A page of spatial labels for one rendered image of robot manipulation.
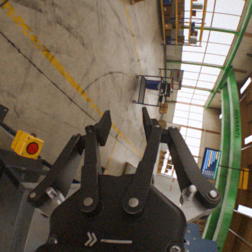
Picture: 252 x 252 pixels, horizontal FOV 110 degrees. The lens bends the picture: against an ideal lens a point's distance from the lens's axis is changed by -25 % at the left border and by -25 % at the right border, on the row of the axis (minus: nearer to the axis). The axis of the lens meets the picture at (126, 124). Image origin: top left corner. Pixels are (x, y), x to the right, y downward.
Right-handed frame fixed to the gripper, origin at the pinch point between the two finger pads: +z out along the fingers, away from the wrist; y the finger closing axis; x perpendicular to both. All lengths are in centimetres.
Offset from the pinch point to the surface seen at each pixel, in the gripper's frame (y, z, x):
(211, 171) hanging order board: 297, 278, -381
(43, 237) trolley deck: -56, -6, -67
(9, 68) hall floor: -106, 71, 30
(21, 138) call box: -40.3, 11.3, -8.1
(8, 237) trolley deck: -61, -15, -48
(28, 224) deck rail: -48, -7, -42
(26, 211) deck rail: -50, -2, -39
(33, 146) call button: -36.4, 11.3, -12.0
